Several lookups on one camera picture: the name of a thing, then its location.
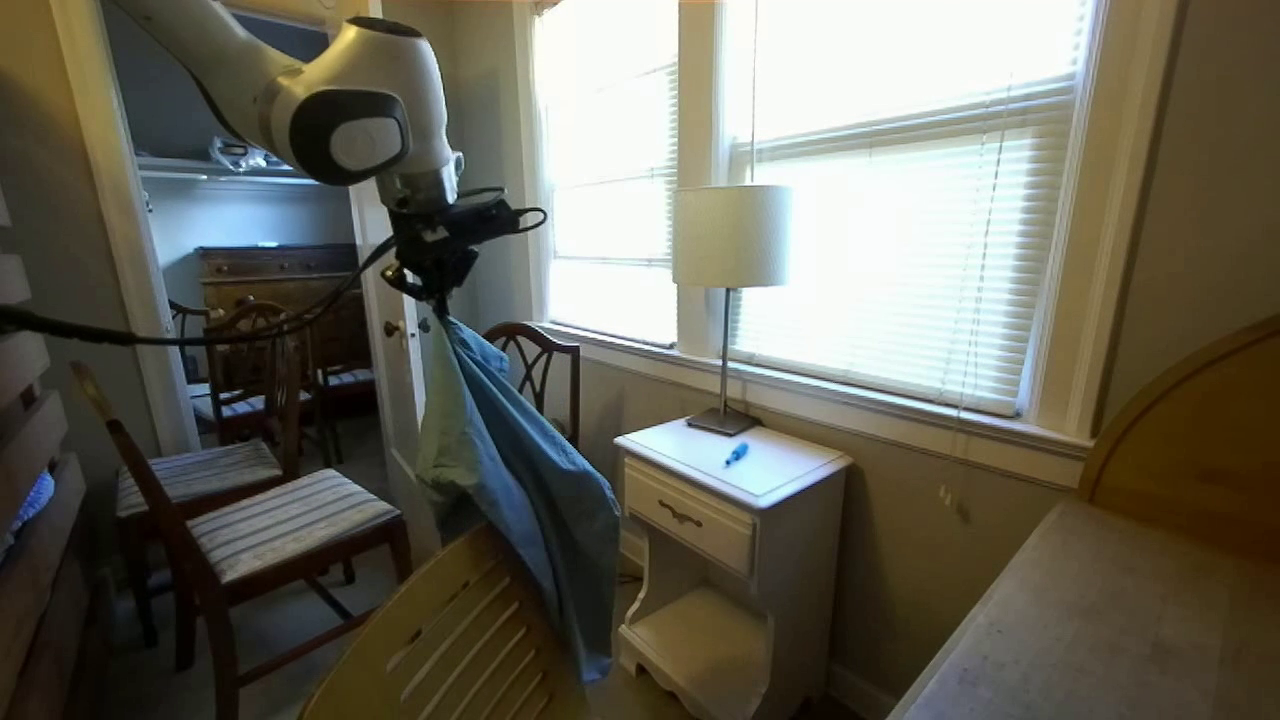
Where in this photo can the light wooden slatted chair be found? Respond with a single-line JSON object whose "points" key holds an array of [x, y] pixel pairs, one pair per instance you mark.
{"points": [[440, 655]]}

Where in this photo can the white framed window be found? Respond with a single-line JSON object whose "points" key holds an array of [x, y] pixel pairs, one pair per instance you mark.
{"points": [[932, 55]]}

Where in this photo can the dark wooden striped-seat chair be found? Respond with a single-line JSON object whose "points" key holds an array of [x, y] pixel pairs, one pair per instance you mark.
{"points": [[285, 521], [200, 473]]}

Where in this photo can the white window blinds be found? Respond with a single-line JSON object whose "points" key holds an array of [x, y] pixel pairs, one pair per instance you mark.
{"points": [[921, 264]]}

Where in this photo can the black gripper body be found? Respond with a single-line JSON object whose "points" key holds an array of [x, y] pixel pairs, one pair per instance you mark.
{"points": [[425, 245]]}

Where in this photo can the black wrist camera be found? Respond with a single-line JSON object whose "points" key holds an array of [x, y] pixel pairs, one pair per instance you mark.
{"points": [[502, 223]]}

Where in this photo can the arched lattice back wooden chair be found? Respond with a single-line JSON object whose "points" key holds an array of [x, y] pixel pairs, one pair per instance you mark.
{"points": [[543, 366]]}

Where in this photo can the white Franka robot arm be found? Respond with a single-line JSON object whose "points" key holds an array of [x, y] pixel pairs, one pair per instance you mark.
{"points": [[334, 95]]}

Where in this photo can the small blue marker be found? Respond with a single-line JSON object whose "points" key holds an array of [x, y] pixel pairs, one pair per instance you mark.
{"points": [[739, 454]]}

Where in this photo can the blue cloth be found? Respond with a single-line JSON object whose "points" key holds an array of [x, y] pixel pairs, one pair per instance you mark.
{"points": [[534, 492]]}

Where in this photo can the white nightstand with drawer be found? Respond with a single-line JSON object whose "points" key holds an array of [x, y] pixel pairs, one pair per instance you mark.
{"points": [[693, 625]]}

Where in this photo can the dark wooden dresser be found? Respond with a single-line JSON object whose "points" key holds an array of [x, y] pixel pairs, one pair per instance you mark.
{"points": [[264, 272]]}

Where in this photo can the dark wooden dining chair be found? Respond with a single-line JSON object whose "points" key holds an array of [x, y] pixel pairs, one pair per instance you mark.
{"points": [[341, 380]]}

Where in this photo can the white shade table lamp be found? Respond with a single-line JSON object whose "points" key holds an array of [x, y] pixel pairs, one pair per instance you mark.
{"points": [[730, 233]]}

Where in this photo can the bed with beige cover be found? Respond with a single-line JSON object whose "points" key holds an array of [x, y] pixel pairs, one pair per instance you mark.
{"points": [[1132, 625]]}

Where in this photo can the wooden slatted shelf unit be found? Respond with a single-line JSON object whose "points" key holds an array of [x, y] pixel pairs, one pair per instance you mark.
{"points": [[33, 625]]}

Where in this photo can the white door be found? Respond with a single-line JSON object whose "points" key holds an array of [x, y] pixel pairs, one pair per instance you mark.
{"points": [[400, 403]]}

